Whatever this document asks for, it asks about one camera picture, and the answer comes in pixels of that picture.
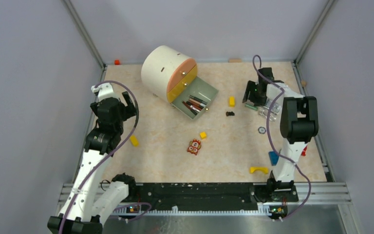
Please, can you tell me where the clear plastic wrapper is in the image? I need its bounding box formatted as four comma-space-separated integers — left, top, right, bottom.
258, 99, 282, 122

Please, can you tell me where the cream round drawer organizer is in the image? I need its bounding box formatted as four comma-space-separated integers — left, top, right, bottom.
141, 45, 219, 120

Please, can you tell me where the nude concealer tube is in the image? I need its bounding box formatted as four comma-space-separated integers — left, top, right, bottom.
191, 99, 206, 107

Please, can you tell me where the red lip gloss tube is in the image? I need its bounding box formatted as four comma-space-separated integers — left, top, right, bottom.
186, 101, 203, 111

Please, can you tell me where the brown lipstick tube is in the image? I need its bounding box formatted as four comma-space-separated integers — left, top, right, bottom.
182, 101, 198, 116

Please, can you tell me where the dark red lip gloss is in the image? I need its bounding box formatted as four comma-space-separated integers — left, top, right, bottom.
184, 102, 201, 112

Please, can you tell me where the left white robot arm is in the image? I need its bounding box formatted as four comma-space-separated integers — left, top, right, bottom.
47, 80, 140, 234

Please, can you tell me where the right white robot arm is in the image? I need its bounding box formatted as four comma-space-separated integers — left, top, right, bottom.
243, 55, 319, 202

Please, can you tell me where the yellow rectangular block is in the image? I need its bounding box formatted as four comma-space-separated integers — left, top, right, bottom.
228, 96, 236, 107

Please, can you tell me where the yellow wedge block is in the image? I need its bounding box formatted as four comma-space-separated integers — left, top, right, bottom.
130, 135, 139, 147

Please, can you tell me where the small black figurine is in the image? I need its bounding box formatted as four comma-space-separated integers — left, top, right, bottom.
226, 112, 235, 117

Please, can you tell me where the blue poker chip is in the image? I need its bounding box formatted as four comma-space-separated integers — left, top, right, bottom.
258, 126, 267, 134

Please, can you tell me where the blue lego brick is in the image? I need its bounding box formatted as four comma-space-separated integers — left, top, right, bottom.
268, 151, 279, 166

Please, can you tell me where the small yellow cube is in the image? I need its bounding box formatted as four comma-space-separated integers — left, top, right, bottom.
200, 132, 207, 139

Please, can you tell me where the red horseshoe toy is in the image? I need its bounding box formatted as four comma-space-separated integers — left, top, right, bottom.
301, 146, 307, 156

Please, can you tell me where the yellow arch block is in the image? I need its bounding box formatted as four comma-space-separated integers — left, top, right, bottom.
249, 167, 269, 175

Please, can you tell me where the red owl number toy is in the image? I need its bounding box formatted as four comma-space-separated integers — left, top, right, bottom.
187, 139, 202, 156

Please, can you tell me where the wooden peg at wall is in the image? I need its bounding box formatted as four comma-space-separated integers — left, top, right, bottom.
228, 58, 242, 63

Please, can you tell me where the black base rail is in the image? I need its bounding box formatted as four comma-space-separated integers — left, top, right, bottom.
124, 182, 299, 212

